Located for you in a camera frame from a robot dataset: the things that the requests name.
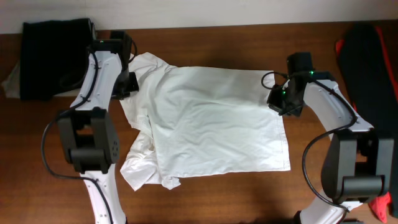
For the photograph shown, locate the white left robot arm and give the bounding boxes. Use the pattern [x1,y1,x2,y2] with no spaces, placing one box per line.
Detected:
[57,50,136,223]

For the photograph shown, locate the folded beige garment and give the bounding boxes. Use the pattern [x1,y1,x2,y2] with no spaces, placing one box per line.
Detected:
[1,18,97,99]

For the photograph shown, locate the folded black garment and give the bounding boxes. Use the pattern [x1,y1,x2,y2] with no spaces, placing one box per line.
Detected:
[19,17,96,101]

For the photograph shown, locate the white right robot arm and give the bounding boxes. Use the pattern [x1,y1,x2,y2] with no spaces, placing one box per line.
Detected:
[267,72,395,223]

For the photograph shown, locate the white t-shirt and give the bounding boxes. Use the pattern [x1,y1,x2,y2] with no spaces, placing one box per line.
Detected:
[121,53,290,190]

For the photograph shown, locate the black garment at right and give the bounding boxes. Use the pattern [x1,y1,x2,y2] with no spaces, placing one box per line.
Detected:
[336,23,397,218]

